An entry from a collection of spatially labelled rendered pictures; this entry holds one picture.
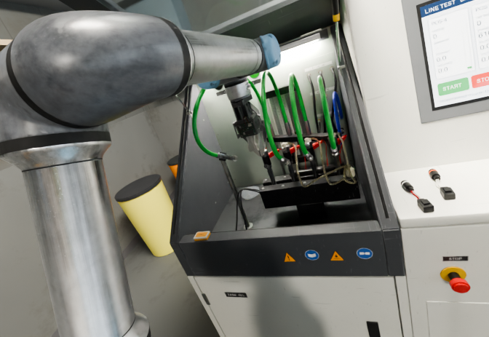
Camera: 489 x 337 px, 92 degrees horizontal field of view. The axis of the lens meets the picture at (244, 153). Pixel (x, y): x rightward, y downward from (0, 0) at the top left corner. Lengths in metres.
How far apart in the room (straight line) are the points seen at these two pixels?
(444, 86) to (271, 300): 0.84
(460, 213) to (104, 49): 0.71
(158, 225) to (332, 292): 1.86
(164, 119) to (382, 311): 3.25
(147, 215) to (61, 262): 2.02
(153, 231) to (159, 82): 2.24
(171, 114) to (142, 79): 3.25
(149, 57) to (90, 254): 0.24
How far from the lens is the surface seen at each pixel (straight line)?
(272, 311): 1.00
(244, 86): 0.73
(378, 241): 0.72
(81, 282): 0.38
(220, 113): 1.17
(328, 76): 1.06
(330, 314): 0.95
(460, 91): 0.88
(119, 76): 0.27
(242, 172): 1.26
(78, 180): 0.35
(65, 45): 0.28
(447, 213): 0.71
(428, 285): 0.85
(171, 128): 3.59
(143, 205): 2.33
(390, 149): 0.85
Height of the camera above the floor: 1.42
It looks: 19 degrees down
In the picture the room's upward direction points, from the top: 19 degrees counter-clockwise
